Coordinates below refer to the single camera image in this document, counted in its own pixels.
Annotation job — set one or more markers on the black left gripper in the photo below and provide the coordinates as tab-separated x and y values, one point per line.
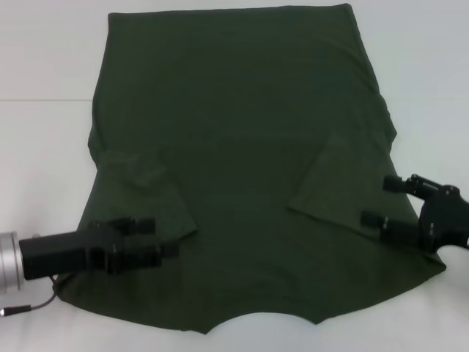
66	253

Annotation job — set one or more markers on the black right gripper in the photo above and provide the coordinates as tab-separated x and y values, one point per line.
447	220

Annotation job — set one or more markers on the dark green t-shirt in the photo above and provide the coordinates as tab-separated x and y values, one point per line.
242	146

